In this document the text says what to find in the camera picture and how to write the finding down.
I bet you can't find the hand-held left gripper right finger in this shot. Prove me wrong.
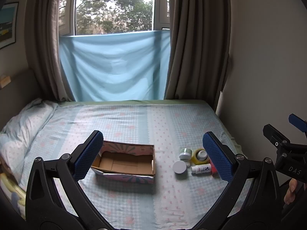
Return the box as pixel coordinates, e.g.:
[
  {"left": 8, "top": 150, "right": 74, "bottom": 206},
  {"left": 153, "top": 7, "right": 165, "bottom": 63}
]
[{"left": 194, "top": 131, "right": 283, "bottom": 230}]

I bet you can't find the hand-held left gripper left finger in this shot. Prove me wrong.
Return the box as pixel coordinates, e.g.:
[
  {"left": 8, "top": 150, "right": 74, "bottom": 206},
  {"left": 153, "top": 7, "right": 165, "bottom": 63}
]
[{"left": 25, "top": 130, "right": 107, "bottom": 230}]

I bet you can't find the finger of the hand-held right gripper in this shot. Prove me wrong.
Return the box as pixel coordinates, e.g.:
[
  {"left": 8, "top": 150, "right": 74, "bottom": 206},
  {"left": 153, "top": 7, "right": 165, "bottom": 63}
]
[
  {"left": 262, "top": 124, "right": 292, "bottom": 159},
  {"left": 288, "top": 114, "right": 307, "bottom": 134}
]

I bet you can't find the small red box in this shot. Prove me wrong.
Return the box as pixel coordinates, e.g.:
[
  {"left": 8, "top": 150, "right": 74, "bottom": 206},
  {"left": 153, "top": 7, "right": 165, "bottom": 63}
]
[{"left": 209, "top": 158, "right": 219, "bottom": 175}]

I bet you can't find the yellow tape roll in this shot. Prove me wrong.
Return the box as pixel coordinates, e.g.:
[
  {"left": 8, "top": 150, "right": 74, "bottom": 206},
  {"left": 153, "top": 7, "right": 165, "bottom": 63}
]
[{"left": 192, "top": 148, "right": 210, "bottom": 165}]

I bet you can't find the white pill bottle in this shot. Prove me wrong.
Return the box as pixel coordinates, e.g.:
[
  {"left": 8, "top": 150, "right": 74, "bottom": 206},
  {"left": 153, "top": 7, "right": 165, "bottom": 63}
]
[{"left": 191, "top": 163, "right": 212, "bottom": 175}]

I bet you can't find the cardboard box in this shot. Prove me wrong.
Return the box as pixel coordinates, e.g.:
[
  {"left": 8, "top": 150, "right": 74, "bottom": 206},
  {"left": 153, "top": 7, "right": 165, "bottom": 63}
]
[{"left": 91, "top": 141, "right": 156, "bottom": 184}]

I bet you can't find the green and white jar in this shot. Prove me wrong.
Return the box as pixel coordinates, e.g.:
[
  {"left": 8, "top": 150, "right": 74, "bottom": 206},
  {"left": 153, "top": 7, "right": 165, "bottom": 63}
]
[{"left": 179, "top": 148, "right": 193, "bottom": 161}]

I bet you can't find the person's right hand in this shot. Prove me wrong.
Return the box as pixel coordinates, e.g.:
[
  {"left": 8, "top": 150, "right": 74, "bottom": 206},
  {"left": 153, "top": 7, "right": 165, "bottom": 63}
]
[{"left": 284, "top": 179, "right": 300, "bottom": 205}]

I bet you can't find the checkered floral bed sheet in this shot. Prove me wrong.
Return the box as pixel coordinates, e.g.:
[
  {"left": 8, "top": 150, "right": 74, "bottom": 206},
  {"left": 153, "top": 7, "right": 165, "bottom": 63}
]
[{"left": 0, "top": 100, "right": 243, "bottom": 230}]

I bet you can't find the yellow patterned cloth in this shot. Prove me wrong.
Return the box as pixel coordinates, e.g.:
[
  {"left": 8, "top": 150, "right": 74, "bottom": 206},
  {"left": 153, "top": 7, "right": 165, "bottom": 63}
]
[{"left": 0, "top": 162, "right": 27, "bottom": 221}]

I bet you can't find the light blue hanging cloth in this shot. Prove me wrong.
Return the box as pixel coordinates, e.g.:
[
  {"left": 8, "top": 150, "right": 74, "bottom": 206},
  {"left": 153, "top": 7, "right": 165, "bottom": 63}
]
[{"left": 59, "top": 30, "right": 171, "bottom": 102}]

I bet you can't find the small wooden box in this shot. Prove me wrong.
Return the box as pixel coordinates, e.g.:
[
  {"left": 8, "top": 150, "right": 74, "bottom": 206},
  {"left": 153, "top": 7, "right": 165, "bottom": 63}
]
[{"left": 0, "top": 75, "right": 11, "bottom": 89}]

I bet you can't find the brown curtain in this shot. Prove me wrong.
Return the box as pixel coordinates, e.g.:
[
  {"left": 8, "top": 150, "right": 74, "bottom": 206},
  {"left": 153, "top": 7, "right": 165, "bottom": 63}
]
[
  {"left": 24, "top": 0, "right": 78, "bottom": 102},
  {"left": 164, "top": 0, "right": 232, "bottom": 101}
]

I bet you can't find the green tree outside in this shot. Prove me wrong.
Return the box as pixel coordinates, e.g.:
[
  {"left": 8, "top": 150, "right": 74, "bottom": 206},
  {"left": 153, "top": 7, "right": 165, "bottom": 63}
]
[{"left": 75, "top": 0, "right": 154, "bottom": 35}]

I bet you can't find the framed wall poster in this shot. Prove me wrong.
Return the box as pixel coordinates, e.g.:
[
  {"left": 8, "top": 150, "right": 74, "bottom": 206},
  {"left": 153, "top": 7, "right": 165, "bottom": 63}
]
[{"left": 0, "top": 2, "right": 19, "bottom": 50}]

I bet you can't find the white window frame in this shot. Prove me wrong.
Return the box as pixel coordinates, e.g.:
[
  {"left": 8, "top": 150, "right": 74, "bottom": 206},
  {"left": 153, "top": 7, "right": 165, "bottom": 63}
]
[{"left": 58, "top": 0, "right": 171, "bottom": 37}]

